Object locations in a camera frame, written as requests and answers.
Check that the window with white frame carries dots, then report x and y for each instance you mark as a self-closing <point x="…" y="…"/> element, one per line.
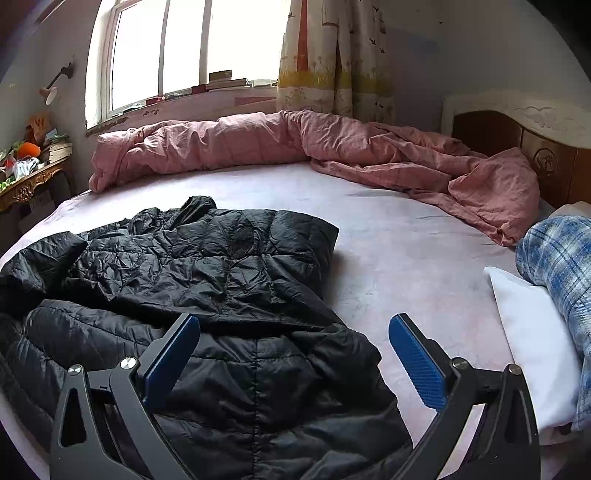
<point x="147" y="50"/>

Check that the blue plaid folded garment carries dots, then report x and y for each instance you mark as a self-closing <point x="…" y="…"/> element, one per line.
<point x="555" y="254"/>

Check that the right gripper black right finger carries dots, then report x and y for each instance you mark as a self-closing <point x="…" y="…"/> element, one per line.
<point x="505" y="444"/>

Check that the books on window sill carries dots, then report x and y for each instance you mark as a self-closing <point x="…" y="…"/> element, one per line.
<point x="219" y="80"/>

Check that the black quilted down jacket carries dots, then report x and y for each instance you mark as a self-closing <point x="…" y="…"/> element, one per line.
<point x="245" y="370"/>

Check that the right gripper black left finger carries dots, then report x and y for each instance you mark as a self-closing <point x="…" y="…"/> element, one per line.
<point x="83" y="443"/>

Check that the white pillow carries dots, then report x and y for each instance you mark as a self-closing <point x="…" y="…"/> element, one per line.
<point x="579" y="208"/>

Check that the pink quilt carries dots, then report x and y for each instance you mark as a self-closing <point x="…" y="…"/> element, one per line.
<point x="498" y="195"/>

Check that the ornate wooden side table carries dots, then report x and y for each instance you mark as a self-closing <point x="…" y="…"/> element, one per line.
<point x="56" y="178"/>

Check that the orange plush toy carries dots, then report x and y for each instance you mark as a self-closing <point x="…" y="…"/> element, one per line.
<point x="27" y="149"/>

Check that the white folded garment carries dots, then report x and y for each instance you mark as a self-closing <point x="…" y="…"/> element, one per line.
<point x="541" y="344"/>

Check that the stack of books on table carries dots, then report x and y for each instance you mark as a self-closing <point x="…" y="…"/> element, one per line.
<point x="56" y="149"/>

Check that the tree pattern curtain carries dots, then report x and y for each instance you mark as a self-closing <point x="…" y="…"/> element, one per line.
<point x="335" y="60"/>

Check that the bed with pink sheet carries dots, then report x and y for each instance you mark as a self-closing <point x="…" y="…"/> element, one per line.
<point x="392" y="255"/>

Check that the wooden carved headboard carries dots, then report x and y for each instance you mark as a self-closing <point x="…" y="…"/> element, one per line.
<point x="553" y="135"/>

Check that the pink wall lamp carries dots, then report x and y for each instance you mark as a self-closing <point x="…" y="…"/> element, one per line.
<point x="49" y="93"/>

